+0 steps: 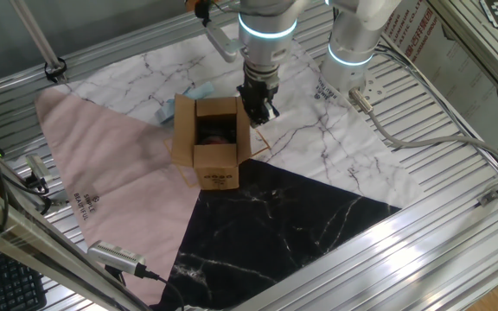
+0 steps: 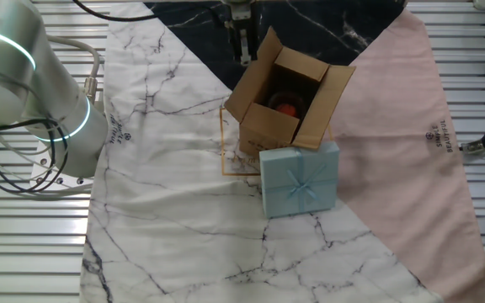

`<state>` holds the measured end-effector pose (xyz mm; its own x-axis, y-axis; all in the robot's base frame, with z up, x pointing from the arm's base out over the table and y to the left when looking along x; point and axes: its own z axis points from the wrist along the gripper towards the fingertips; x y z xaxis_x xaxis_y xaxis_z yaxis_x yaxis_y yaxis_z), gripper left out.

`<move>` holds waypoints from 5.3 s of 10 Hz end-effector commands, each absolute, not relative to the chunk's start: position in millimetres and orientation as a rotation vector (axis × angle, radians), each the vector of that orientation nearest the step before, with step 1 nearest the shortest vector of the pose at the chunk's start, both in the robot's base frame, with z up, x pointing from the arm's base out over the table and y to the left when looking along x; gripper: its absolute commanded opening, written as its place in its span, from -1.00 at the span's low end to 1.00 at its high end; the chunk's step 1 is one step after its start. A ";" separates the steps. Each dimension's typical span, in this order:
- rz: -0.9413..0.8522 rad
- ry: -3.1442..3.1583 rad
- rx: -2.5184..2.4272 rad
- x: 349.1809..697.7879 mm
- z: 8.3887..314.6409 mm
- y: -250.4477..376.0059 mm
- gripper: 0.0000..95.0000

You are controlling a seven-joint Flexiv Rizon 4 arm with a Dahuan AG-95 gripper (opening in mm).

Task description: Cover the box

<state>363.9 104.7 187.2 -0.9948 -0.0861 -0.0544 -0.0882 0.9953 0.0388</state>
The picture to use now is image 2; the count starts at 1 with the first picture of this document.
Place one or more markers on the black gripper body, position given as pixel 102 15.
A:
pixel 240 9

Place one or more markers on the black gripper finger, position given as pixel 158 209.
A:
pixel 236 40
pixel 251 40

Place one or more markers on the brown cardboard box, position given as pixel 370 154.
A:
pixel 268 126

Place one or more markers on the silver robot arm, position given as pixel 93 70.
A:
pixel 36 84

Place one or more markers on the light blue gift box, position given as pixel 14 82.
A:
pixel 299 181

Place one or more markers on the orange mini basketball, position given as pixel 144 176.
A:
pixel 286 109

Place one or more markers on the marble pink black cloth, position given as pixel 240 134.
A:
pixel 183 231

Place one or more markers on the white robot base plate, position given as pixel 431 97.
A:
pixel 70 182

